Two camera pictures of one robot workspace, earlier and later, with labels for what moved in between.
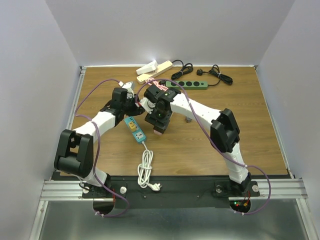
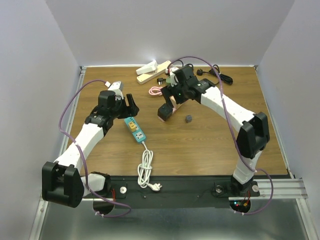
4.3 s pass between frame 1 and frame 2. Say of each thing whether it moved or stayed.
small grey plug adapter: stayed
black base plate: stayed
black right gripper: moved
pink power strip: moved
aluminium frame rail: stayed
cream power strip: stayed
